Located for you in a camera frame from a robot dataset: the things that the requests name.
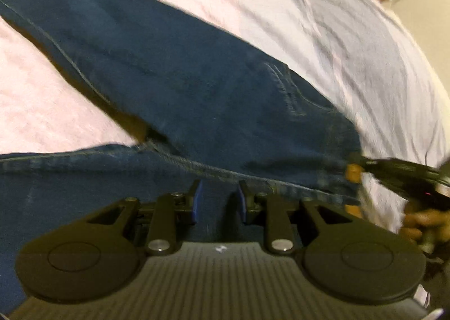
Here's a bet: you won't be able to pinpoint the person's right hand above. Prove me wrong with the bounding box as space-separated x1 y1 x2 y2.
401 208 450 254

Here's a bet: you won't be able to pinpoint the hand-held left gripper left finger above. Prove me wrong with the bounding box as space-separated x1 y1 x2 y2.
86 179 204 256

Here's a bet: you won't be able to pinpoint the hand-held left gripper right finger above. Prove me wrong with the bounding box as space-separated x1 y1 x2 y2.
238 180 356 256

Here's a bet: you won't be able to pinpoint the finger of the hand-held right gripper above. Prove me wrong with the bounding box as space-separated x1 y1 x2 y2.
346 153 384 185

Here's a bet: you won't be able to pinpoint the dark blue denim jeans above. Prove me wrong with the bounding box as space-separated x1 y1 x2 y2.
0 0 364 307

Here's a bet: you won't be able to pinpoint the pink bed sheet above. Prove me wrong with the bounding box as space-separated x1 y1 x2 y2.
0 0 450 236

